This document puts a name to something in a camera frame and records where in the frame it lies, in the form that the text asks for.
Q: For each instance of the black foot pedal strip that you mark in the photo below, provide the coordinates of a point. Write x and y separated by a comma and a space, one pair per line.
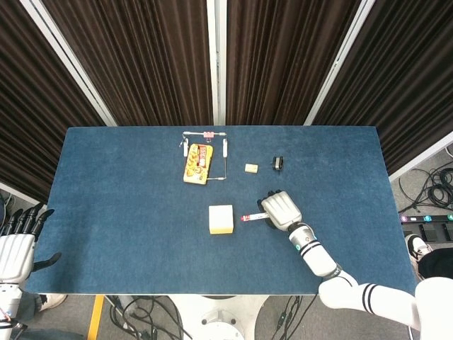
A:
428, 228

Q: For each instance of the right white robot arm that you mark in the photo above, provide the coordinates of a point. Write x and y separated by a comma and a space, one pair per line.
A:
318, 258

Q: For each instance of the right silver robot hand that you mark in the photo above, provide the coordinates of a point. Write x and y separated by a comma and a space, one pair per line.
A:
281, 210

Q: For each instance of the yellow foam cube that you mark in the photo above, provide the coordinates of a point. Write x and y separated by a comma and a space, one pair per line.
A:
221, 217

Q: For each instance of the white partition post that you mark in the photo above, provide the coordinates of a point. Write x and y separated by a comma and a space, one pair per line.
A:
336, 67
421, 161
70, 67
216, 63

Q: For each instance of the black binder clip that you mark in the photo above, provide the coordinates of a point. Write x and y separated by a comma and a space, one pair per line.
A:
278, 163

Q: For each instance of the black trouser leg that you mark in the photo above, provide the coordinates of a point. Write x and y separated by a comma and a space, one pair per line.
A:
439, 263

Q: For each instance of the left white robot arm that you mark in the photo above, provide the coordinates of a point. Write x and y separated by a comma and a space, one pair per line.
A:
8, 299

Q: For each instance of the white sneaker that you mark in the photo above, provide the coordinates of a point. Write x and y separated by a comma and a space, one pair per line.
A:
53, 301
417, 246

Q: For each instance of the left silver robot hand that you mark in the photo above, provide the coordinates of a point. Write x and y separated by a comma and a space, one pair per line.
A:
14, 255

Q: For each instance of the dark brown curtain panel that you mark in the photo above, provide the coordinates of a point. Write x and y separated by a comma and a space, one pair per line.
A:
24, 106
279, 60
141, 60
407, 78

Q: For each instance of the cream eraser block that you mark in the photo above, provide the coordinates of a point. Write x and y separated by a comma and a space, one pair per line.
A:
251, 168

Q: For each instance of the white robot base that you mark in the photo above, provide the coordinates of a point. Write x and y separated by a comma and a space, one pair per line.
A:
219, 315

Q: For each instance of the pink binder clip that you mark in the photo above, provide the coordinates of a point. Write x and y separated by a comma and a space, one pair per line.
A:
209, 135

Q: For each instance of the yellow snack pack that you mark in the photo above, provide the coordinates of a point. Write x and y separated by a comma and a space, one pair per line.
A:
198, 164

